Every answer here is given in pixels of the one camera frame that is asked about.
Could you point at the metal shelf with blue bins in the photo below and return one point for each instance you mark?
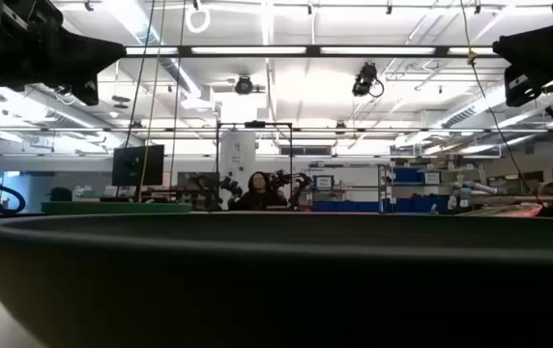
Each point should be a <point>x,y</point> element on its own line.
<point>407,175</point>

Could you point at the black office chair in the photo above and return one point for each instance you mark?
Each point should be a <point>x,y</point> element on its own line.
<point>61,194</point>

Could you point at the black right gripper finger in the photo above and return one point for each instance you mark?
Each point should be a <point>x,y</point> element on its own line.
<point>532,50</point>

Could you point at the blue-framed white sign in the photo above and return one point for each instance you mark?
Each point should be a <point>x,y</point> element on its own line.
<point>324,182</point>

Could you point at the black hanging camera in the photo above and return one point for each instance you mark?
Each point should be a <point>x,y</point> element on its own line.
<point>364,79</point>

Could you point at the black plastic plate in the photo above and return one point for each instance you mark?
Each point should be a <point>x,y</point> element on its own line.
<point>276,290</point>

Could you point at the white column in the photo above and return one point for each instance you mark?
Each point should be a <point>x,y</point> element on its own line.
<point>238,154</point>

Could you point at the black monitor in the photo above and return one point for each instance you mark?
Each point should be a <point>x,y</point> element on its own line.
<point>129,166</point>

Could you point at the black square frame stand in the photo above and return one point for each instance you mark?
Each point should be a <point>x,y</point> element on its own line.
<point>254,124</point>

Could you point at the long blue bin row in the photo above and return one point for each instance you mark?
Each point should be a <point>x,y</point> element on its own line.
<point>344,207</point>

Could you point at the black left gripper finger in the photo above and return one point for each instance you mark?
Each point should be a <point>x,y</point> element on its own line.
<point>78,53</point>

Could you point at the person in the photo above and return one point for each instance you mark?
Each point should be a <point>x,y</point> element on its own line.
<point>259,198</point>

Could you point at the black round ceiling camera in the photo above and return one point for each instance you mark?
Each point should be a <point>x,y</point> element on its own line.
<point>243,85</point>

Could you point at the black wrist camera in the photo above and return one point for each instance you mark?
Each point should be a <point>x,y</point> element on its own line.
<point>88,92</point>
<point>523,89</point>

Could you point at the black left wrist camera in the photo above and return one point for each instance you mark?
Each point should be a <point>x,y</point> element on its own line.
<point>88,92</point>

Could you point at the black background robot arm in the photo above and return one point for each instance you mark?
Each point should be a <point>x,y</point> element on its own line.
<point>209,186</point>
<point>286,180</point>

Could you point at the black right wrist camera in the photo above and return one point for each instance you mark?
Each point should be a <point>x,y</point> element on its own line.
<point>523,89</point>

